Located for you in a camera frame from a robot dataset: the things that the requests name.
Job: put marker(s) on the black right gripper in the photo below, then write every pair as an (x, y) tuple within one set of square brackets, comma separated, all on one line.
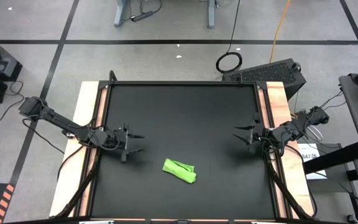
[(253, 141)]

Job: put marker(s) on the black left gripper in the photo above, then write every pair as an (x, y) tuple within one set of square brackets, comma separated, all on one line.
[(107, 141)]

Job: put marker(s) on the green microfibre towel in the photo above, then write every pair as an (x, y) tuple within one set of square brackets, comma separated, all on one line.
[(179, 169)]

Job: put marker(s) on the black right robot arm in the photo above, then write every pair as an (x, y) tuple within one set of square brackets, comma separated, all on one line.
[(294, 127)]

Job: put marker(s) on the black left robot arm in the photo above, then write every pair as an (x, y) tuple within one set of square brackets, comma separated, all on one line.
[(57, 119)]

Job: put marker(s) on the black perforated computer tower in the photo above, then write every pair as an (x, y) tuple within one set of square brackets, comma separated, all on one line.
[(269, 73)]

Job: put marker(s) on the white printed paper sheet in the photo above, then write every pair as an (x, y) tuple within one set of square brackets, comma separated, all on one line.
[(314, 165)]

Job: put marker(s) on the black desk base beam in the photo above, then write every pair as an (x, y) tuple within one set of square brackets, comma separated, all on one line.
[(334, 158)]

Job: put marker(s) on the grey desk leg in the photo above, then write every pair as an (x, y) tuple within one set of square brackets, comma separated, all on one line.
[(211, 15), (121, 14)]

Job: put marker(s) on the black power strip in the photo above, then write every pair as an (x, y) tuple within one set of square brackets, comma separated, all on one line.
[(141, 16)]

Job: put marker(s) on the black caster wheel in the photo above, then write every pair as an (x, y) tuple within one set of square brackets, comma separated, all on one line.
[(352, 218)]

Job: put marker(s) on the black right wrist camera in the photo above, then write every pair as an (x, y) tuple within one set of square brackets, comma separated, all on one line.
[(259, 130)]

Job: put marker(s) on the black metal table frame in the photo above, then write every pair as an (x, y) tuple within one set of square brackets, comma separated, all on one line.
[(182, 83)]

